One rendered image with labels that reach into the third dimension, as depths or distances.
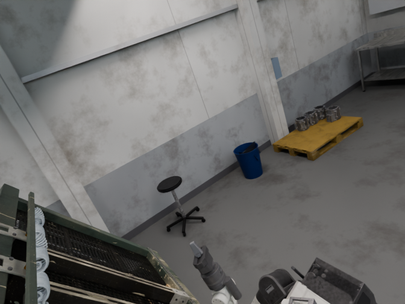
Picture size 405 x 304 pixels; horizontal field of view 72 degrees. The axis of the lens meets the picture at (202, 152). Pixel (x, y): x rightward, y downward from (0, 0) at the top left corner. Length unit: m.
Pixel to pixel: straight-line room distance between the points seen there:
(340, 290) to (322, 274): 0.09
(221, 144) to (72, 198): 2.56
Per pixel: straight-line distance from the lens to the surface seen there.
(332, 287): 1.25
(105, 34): 4.26
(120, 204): 4.42
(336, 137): 5.26
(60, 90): 4.06
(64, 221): 2.30
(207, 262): 1.18
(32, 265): 0.97
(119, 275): 1.74
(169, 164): 4.55
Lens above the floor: 2.36
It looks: 21 degrees down
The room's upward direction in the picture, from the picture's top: 21 degrees counter-clockwise
